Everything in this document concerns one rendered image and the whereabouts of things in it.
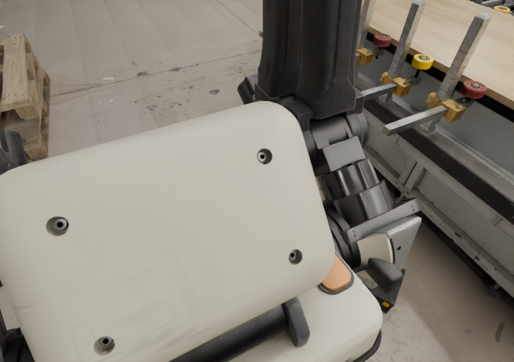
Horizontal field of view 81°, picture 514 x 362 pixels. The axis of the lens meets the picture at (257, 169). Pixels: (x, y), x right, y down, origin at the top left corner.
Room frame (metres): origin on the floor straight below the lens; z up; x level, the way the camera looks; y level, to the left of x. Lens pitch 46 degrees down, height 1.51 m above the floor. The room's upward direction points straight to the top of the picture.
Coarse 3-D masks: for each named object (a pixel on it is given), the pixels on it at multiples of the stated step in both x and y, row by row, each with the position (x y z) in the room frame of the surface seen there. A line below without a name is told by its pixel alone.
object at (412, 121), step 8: (464, 96) 1.04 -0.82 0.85; (464, 104) 1.00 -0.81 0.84; (424, 112) 0.93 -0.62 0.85; (432, 112) 0.93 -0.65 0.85; (440, 112) 0.94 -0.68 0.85; (400, 120) 0.88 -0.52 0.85; (408, 120) 0.88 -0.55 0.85; (416, 120) 0.88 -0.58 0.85; (424, 120) 0.90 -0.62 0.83; (384, 128) 0.85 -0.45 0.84; (392, 128) 0.84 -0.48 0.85; (400, 128) 0.85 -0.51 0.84; (408, 128) 0.87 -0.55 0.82
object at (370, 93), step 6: (408, 78) 1.24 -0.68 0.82; (414, 78) 1.24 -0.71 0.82; (420, 78) 1.24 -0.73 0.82; (384, 84) 1.19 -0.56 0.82; (390, 84) 1.19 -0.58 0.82; (414, 84) 1.23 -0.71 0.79; (366, 90) 1.14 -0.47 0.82; (372, 90) 1.14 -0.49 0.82; (378, 90) 1.14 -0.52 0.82; (384, 90) 1.15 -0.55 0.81; (390, 90) 1.17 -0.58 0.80; (366, 96) 1.11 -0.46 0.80; (372, 96) 1.12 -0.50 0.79
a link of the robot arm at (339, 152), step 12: (312, 120) 0.31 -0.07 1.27; (324, 120) 0.32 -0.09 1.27; (336, 120) 0.32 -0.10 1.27; (312, 132) 0.30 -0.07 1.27; (324, 132) 0.30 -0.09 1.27; (336, 132) 0.30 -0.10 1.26; (348, 132) 0.31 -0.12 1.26; (324, 144) 0.29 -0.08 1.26; (336, 144) 0.28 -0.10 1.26; (348, 144) 0.28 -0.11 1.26; (360, 144) 0.29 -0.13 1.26; (324, 156) 0.27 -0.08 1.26; (336, 156) 0.27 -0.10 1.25; (348, 156) 0.27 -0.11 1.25; (360, 156) 0.28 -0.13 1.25; (324, 168) 0.26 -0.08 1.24; (336, 168) 0.26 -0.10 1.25
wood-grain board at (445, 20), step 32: (384, 0) 2.02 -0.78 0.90; (448, 0) 2.02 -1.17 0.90; (384, 32) 1.54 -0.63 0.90; (416, 32) 1.54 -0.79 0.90; (448, 32) 1.54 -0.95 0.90; (512, 32) 1.54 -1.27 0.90; (448, 64) 1.20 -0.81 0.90; (480, 64) 1.20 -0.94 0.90; (512, 64) 1.20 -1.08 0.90; (512, 96) 0.96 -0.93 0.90
